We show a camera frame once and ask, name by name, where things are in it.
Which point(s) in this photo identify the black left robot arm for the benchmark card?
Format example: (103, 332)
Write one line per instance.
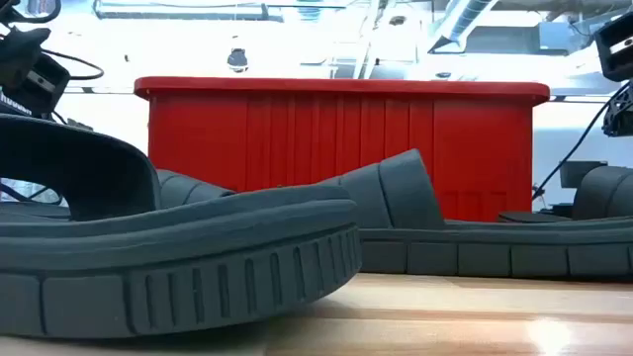
(20, 49)

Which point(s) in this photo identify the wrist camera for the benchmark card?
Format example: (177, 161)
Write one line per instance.
(613, 62)
(47, 91)

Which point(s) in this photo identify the black foam slide sandal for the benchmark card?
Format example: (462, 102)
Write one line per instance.
(183, 190)
(410, 198)
(198, 267)
(603, 193)

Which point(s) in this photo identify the silver ceiling duct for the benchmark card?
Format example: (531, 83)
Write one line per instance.
(465, 22)

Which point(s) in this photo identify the red plastic bin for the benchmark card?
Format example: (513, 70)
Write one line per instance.
(297, 128)

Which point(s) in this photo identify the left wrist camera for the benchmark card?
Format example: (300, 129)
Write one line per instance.
(47, 91)

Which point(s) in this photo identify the black dome camera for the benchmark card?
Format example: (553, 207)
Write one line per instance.
(237, 60)

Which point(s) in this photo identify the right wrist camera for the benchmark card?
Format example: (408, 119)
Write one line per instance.
(613, 62)

